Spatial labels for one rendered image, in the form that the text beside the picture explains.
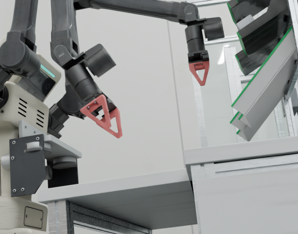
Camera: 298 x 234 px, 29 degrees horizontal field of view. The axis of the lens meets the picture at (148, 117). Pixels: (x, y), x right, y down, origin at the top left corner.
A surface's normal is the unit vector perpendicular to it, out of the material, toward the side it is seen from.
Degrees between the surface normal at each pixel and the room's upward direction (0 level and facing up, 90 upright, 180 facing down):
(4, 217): 90
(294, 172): 90
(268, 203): 90
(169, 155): 90
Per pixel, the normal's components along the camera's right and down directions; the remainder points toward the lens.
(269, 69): -0.28, -0.25
